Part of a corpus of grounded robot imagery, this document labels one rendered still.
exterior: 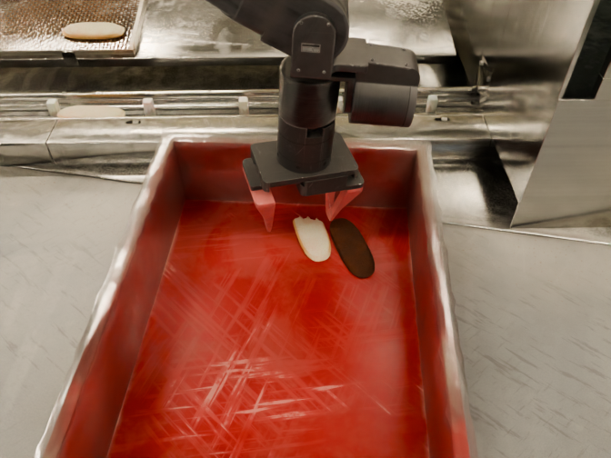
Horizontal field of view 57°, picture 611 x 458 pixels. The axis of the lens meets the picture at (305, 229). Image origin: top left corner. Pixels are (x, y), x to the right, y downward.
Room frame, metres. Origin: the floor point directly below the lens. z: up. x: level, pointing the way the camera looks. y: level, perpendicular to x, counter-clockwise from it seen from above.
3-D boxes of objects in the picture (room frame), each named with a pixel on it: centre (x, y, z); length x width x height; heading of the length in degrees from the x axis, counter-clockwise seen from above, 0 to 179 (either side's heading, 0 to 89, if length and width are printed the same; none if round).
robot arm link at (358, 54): (0.47, -0.05, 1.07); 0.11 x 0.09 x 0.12; 88
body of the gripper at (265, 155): (0.47, 0.00, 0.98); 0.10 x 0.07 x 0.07; 107
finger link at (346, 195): (0.47, -0.02, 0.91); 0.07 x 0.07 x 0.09; 17
